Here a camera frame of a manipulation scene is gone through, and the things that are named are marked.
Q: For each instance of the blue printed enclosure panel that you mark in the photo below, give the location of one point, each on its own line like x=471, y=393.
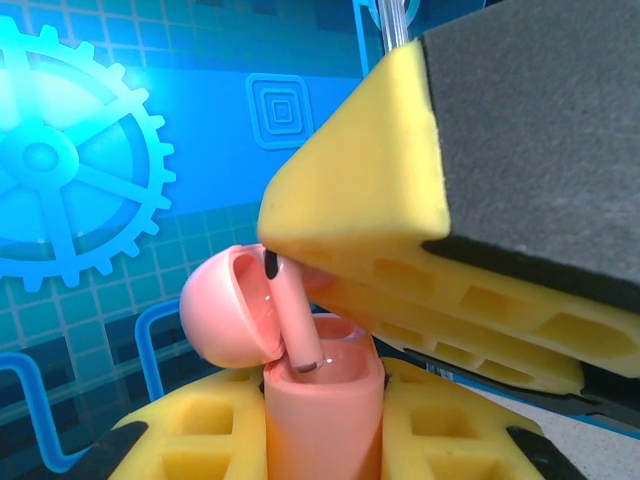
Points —
x=210, y=125

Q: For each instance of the peach square charging case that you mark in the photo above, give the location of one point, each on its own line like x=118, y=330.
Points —
x=320, y=415

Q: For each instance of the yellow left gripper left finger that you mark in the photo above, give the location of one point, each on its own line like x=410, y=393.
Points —
x=200, y=435

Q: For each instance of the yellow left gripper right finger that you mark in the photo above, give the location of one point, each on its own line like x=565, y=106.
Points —
x=440, y=430

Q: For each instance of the aluminium frame post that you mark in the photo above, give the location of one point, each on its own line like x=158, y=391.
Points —
x=395, y=25

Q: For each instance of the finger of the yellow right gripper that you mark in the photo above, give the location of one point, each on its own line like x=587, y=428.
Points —
x=450, y=345
x=375, y=165

